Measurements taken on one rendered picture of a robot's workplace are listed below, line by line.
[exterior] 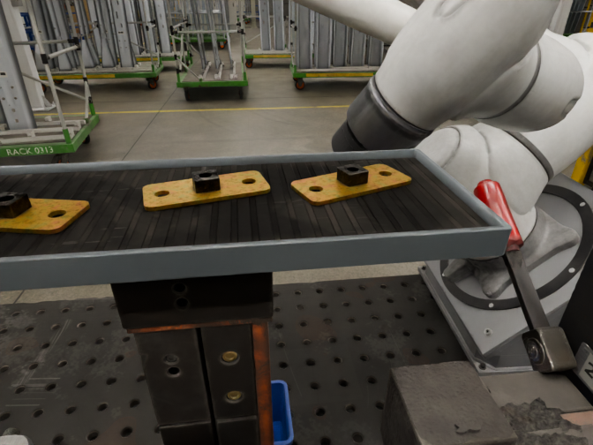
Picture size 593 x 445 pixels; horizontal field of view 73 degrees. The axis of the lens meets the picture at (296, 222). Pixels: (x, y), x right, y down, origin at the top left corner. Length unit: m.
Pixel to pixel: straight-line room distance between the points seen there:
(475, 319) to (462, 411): 0.58
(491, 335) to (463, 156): 0.31
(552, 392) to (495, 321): 0.50
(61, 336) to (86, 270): 0.71
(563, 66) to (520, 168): 0.23
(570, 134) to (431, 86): 0.38
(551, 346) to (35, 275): 0.29
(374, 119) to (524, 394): 0.28
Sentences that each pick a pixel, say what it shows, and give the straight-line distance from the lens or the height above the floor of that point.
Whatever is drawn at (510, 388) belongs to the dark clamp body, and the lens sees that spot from 0.29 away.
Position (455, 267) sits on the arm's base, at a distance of 0.85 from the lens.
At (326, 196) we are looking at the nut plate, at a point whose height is 1.16.
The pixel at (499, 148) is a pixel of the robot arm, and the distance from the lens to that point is 0.71.
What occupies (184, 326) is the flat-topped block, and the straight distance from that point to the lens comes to 0.29.
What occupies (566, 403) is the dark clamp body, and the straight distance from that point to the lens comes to 0.30.
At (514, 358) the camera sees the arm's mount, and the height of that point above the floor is 0.74.
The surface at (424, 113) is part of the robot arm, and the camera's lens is 0.43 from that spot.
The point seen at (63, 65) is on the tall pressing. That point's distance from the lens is 7.55.
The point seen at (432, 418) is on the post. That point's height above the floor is 1.10.
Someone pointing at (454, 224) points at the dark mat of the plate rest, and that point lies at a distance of 0.26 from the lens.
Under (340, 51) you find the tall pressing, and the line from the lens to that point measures 7.19.
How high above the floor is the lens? 1.28
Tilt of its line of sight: 29 degrees down
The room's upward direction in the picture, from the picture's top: straight up
